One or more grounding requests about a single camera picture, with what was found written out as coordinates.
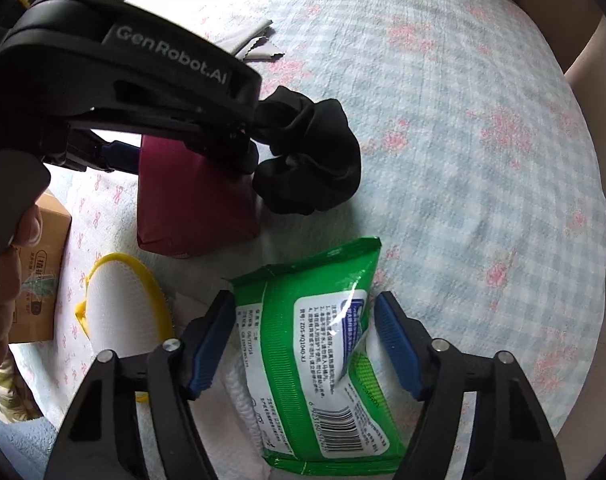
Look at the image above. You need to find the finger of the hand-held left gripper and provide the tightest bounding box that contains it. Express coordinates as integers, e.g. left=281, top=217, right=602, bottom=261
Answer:
left=65, top=127, right=144, bottom=177
left=133, top=119, right=260, bottom=176

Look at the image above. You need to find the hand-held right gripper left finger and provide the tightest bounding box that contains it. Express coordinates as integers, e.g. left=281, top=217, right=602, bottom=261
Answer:
left=53, top=289, right=237, bottom=480

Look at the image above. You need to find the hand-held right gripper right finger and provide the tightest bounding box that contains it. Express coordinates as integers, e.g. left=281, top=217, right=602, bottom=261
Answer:
left=373, top=291, right=567, bottom=480

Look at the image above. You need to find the green wet wipes packet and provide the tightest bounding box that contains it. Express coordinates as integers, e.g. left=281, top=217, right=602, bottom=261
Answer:
left=223, top=236, right=408, bottom=476

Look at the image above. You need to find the black scrunchie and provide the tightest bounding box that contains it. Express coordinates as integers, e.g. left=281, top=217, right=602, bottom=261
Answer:
left=252, top=86, right=362, bottom=215

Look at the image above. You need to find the person's left hand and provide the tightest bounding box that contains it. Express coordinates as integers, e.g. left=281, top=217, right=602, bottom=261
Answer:
left=0, top=204, right=42, bottom=411

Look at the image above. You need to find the maroon pouch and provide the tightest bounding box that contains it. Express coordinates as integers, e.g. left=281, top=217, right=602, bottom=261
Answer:
left=135, top=134, right=261, bottom=260

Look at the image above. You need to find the white mitt with yellow trim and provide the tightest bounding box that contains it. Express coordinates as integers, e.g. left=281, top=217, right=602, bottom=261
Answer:
left=74, top=253, right=176, bottom=406

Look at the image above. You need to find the grey cloth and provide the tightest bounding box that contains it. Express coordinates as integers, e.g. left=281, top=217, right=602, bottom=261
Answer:
left=223, top=17, right=286, bottom=63

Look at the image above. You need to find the cardboard box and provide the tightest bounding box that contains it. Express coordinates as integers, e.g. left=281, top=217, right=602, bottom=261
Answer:
left=8, top=191, right=72, bottom=345

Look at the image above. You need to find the checked floral bed sheet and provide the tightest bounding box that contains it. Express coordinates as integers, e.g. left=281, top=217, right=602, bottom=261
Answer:
left=8, top=0, right=606, bottom=480

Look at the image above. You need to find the patterned beige cloth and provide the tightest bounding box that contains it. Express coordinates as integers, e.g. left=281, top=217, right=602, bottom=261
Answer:
left=0, top=352, right=42, bottom=423

